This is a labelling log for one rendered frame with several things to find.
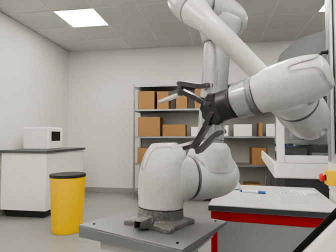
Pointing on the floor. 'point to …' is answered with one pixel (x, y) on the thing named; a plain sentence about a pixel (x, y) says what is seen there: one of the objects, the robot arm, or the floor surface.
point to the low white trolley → (265, 219)
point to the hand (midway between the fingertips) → (169, 123)
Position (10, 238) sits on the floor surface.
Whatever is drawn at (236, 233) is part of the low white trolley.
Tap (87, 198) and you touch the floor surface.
